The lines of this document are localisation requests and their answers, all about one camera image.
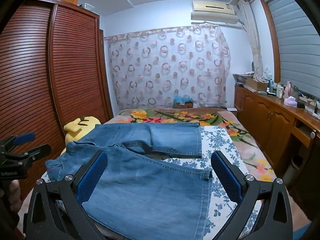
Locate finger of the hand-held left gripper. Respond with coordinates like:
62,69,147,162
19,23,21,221
0,144,52,166
0,132,36,149

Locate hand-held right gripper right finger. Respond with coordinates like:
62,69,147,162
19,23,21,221
211,151,293,240

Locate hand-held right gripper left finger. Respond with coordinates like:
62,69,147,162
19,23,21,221
24,150,109,240

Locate blue denim pants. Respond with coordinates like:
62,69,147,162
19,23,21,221
45,121,213,240

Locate person's left hand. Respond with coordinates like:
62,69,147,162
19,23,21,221
0,179,22,213

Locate white blue floral bed sheet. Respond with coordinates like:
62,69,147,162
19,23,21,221
41,126,263,240

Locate yellow plush toy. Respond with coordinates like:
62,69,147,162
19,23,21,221
60,115,102,155

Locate wooden sideboard cabinet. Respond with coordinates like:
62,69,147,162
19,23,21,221
234,84,320,205

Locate grey waste bin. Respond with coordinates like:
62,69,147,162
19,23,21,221
284,155,304,188

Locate cardboard box with blue cloth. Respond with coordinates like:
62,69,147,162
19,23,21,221
173,95,194,109

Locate brown louvred wooden wardrobe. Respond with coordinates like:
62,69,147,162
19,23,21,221
0,0,114,200

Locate open cardboard box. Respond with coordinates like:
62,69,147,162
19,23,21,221
246,77,269,92

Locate pink tissue box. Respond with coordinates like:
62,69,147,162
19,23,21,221
284,96,298,107

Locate row of toiletry bottles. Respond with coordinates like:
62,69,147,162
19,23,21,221
264,67,299,99

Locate tied beige window drape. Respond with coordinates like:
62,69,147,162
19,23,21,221
237,0,265,79

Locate grey window blind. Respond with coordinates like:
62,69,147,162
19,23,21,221
264,0,320,98

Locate black charger with cables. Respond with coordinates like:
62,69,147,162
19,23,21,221
297,99,320,118

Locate ring patterned sheer curtain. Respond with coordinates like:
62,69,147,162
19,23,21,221
104,25,232,109

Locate wall air conditioner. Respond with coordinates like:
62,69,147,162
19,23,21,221
191,0,245,26

